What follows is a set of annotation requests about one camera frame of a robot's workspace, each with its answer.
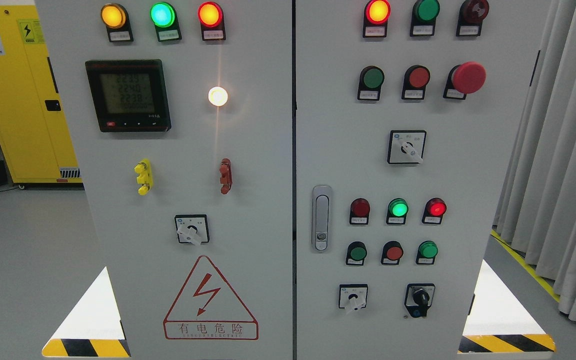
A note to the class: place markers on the green push button lower left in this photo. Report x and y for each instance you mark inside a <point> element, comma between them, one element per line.
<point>356,254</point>

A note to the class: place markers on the red push button lower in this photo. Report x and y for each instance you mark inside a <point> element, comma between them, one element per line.
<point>392,253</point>

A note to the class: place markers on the red push button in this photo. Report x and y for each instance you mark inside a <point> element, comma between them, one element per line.
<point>392,253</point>
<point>415,80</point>

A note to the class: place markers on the green push button upper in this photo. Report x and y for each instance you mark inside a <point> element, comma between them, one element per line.
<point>370,83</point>

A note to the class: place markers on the green start push button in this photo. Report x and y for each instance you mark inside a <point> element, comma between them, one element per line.
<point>426,253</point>

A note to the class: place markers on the red push button upper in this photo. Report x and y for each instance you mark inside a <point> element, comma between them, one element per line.
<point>415,80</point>

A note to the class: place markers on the red emergency stop mushroom button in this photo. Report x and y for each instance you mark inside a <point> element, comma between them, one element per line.
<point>464,79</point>

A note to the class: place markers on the red terminal connector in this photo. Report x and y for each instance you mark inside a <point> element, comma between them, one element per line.
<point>226,175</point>

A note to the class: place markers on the dark red indicator light middle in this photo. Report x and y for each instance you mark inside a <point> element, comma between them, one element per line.
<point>359,213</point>

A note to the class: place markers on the white lit indicator light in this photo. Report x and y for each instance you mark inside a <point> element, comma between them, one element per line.
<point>218,96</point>

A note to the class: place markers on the lit green indicator light middle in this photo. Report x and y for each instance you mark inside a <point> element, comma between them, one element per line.
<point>397,211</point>

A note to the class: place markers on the left grey cabinet door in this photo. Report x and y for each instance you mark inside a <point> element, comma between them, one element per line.
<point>250,227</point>

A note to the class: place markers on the grey cabinet door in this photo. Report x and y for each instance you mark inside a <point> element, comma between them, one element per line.
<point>250,227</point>
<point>342,142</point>

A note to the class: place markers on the right grey cabinet door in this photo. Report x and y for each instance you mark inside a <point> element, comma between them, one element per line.
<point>342,142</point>

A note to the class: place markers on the yellow terminal connector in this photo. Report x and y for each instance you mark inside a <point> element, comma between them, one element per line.
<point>144,176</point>

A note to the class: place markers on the lit red indicator light middle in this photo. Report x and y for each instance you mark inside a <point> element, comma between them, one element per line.
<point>434,210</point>

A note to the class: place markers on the red electric danger warning sign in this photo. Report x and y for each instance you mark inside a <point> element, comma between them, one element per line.
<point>208,308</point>

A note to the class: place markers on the black digital power meter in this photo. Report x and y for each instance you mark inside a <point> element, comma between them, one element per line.
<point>129,95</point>

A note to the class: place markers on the red indicator light top left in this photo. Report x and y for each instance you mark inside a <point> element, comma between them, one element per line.
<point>211,21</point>

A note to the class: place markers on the red indicator light right door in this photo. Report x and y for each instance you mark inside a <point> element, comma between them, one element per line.
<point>375,19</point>

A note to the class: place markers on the green indicator light top left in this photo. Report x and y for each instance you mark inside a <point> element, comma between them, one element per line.
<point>165,21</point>

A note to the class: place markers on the dark green indicator light top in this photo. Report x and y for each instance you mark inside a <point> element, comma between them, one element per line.
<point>423,18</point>

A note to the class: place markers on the yellow indicator light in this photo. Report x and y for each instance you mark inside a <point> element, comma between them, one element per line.
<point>117,23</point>

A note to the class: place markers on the dark red buzzer light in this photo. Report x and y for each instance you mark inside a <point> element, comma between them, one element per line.
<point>471,15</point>

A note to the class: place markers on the grey curtain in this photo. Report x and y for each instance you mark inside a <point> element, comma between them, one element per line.
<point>536,213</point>

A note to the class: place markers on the yellow safety storage cabinet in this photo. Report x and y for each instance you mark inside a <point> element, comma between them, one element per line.
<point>34,136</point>

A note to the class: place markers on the silver door lock handle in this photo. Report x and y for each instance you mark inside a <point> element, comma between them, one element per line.
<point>321,197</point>

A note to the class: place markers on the left door rotary selector switch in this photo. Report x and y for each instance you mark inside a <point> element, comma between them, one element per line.
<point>192,229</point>

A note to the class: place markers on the upper right rotary selector switch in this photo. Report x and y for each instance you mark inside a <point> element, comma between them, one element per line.
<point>406,147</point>

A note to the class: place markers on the lower white rotary selector switch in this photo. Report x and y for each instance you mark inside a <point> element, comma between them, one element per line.
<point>352,297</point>

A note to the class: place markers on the black key selector switch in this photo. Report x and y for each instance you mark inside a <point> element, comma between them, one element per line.
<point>418,299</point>

